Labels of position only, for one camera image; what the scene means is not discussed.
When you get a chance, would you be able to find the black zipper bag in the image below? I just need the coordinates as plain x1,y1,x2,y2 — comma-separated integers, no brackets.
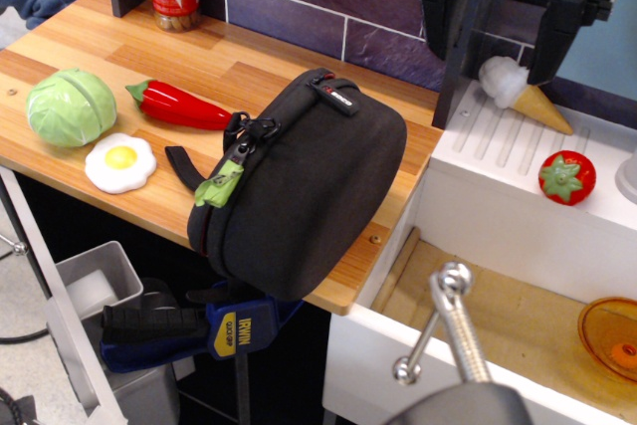
165,68,407,301

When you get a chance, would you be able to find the green taped zipper pull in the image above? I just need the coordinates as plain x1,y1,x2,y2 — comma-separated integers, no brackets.
195,160,244,208

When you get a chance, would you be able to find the toy ice cream cone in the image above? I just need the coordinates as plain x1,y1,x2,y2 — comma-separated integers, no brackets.
478,56,573,135

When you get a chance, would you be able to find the red toy tomato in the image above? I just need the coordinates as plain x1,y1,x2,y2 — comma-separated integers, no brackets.
537,150,597,206

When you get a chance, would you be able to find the grey knob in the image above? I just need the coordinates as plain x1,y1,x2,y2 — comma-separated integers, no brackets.
615,150,637,204

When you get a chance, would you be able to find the white toy sink unit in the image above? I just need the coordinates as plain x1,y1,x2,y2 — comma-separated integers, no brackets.
322,81,636,424

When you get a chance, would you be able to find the orange plastic bowl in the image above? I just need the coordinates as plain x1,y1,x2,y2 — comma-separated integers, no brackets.
577,297,636,384

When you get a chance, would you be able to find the red toy chili pepper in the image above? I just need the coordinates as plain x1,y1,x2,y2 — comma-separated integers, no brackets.
125,79,232,130

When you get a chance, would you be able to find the toy fried egg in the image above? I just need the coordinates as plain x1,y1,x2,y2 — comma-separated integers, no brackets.
85,133,157,194

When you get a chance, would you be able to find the blue Irwin bar clamp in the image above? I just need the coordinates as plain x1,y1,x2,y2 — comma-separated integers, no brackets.
100,280,304,424

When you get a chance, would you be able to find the green toy cabbage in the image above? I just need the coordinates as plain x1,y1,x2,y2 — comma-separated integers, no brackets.
26,68,117,147

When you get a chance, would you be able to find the grey plastic bin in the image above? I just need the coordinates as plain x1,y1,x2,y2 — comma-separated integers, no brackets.
44,241,180,424

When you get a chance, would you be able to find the dark shelf post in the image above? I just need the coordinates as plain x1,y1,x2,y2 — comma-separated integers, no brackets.
432,0,493,129

